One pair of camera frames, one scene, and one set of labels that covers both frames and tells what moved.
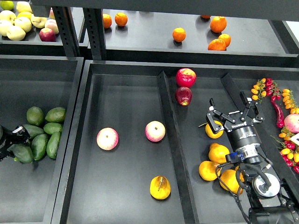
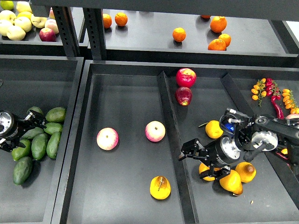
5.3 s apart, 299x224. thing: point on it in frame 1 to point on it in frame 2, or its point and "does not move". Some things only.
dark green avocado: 23,153 to 22,170
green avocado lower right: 53,144 does not move
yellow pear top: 210,133 does not move
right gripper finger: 215,119 to 194,148
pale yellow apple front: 16,33 does not move
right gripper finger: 252,110 to 217,174
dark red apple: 183,95 does not move
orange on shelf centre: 179,34 does not move
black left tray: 27,190 does not move
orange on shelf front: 217,45 does not move
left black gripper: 19,135 to 12,128
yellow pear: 160,188 does not move
